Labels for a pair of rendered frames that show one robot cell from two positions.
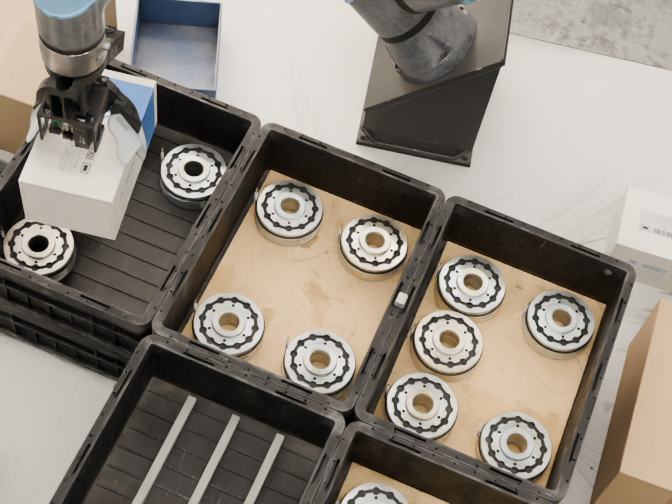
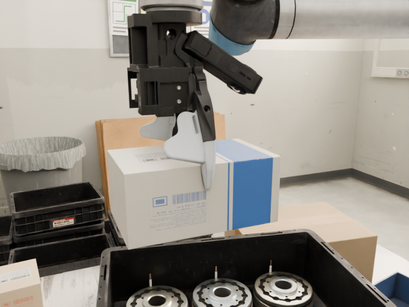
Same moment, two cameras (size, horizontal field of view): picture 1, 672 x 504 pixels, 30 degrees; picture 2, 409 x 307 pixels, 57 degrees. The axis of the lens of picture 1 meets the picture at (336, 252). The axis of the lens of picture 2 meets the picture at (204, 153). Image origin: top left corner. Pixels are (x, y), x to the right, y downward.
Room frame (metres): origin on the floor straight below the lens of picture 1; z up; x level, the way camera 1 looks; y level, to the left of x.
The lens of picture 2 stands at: (0.74, -0.11, 1.26)
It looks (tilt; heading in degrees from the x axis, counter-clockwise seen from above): 14 degrees down; 66
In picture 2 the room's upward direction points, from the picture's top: straight up
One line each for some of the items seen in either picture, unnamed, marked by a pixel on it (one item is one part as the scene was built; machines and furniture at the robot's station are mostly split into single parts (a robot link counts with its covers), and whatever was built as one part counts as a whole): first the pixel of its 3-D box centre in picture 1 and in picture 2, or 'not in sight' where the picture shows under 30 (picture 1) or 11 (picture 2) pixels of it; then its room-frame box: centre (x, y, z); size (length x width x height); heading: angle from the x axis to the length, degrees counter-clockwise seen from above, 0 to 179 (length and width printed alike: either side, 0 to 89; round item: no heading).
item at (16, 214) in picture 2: not in sight; (60, 238); (0.79, 1.78, 0.37); 0.42 x 0.34 x 0.46; 179
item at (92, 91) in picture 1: (76, 92); (167, 66); (0.89, 0.34, 1.25); 0.09 x 0.08 x 0.12; 178
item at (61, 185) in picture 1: (91, 149); (191, 185); (0.92, 0.34, 1.09); 0.20 x 0.12 x 0.09; 179
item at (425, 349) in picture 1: (448, 341); not in sight; (0.88, -0.19, 0.86); 0.10 x 0.10 x 0.01
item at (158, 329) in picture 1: (304, 261); not in sight; (0.92, 0.04, 0.92); 0.40 x 0.30 x 0.02; 168
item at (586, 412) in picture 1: (500, 342); not in sight; (0.86, -0.25, 0.92); 0.40 x 0.30 x 0.02; 168
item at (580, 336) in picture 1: (560, 320); not in sight; (0.95, -0.35, 0.86); 0.10 x 0.10 x 0.01
